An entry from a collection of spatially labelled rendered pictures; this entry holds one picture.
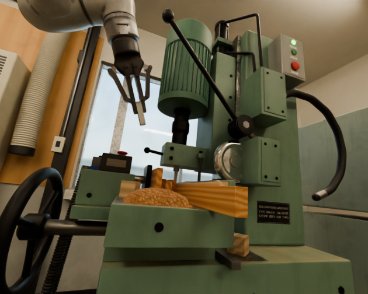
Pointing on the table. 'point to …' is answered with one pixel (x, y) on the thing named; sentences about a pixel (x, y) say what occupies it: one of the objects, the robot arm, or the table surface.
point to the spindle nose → (180, 125)
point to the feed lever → (233, 128)
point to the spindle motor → (186, 70)
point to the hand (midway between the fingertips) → (140, 114)
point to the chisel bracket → (181, 157)
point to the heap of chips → (156, 198)
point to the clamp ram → (145, 177)
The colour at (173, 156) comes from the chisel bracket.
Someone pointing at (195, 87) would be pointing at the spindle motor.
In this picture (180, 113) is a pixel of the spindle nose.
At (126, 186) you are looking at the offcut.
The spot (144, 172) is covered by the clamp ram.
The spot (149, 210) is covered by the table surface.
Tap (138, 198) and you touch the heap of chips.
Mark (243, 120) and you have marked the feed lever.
